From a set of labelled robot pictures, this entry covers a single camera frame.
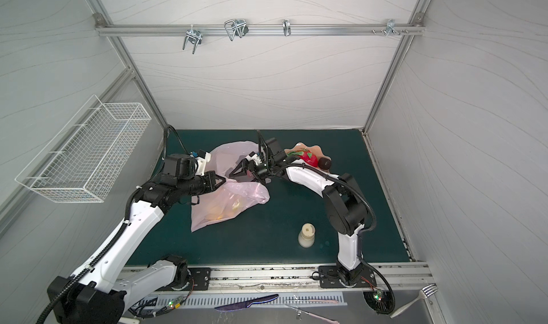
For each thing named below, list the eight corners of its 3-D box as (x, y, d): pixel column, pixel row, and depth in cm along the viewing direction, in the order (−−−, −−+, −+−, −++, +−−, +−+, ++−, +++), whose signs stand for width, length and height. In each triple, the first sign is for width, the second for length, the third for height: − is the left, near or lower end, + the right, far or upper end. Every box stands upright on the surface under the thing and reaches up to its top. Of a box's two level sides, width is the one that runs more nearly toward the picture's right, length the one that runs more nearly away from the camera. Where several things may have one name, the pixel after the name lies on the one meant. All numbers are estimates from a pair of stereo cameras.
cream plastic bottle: (298, 247, 82) (301, 238, 74) (298, 233, 86) (300, 222, 77) (312, 248, 82) (316, 238, 74) (311, 233, 86) (314, 223, 77)
